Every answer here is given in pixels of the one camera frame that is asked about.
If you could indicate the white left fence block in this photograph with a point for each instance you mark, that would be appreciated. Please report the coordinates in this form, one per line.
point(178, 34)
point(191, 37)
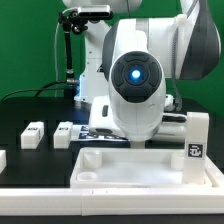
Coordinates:
point(3, 162)

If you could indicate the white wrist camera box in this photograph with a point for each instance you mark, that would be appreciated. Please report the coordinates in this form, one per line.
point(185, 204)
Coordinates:
point(172, 128)

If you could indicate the white desk top tray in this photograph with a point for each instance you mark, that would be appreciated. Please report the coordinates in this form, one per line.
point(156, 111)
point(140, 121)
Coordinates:
point(140, 168)

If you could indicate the white front fence bar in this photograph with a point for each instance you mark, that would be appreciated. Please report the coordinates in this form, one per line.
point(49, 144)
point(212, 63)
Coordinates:
point(27, 202)

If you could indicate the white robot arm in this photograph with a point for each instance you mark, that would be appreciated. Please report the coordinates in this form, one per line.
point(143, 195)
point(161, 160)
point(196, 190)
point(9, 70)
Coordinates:
point(138, 55)

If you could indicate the black camera on mount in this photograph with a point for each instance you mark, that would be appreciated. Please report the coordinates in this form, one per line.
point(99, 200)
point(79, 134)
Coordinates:
point(94, 12)

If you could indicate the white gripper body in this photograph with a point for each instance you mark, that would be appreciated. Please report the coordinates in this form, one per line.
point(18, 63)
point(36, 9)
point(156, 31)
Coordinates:
point(101, 120)

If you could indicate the fiducial marker sheet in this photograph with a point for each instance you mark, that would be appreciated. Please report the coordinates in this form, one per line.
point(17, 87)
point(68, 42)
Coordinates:
point(81, 133)

